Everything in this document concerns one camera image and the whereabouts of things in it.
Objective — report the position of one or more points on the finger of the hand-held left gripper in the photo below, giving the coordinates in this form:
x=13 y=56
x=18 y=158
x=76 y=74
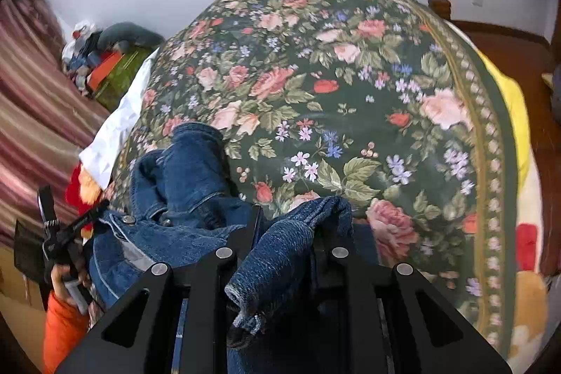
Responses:
x=85 y=220

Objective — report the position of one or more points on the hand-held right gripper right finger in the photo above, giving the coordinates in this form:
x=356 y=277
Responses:
x=350 y=269

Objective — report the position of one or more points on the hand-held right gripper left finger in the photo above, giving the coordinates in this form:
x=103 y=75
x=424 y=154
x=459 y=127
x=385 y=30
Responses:
x=250 y=229

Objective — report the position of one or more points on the blue denim jacket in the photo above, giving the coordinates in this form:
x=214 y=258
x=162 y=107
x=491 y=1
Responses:
x=193 y=172

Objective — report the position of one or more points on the person's left forearm orange sleeve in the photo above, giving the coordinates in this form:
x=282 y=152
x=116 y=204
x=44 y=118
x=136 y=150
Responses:
x=63 y=330

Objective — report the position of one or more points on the person's left hand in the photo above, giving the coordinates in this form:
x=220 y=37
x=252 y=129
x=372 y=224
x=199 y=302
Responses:
x=60 y=280

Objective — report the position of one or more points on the red plush toy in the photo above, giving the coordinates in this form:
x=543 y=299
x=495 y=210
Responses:
x=76 y=190

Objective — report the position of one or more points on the white cloth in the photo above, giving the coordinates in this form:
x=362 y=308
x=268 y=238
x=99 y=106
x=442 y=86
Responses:
x=118 y=128

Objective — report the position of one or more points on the striped red gold curtain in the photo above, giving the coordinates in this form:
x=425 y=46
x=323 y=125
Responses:
x=30 y=115

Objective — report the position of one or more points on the orange box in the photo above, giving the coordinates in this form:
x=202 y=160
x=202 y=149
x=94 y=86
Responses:
x=103 y=71

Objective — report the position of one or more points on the dark green floral blanket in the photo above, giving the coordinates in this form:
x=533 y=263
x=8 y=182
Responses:
x=350 y=93

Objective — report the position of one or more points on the grey plush toy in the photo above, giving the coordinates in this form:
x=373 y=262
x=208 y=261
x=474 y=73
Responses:
x=127 y=34

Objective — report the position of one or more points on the wooden bed post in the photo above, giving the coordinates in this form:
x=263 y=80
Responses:
x=439 y=8

